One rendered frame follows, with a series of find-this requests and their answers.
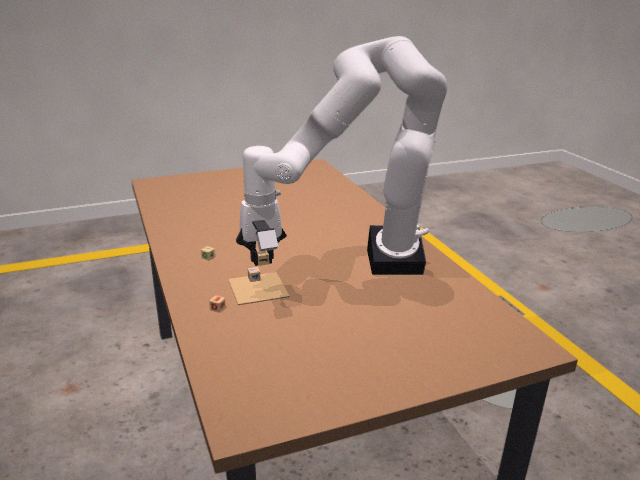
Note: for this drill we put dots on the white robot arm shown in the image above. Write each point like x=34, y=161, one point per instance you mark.
x=411, y=152

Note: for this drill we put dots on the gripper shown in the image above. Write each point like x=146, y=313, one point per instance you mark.
x=270, y=213

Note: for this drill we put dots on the cream letter block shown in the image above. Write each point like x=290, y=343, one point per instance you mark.
x=217, y=303
x=208, y=253
x=263, y=258
x=254, y=274

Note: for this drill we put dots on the tan flat mat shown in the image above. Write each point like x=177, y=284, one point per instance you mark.
x=270, y=287

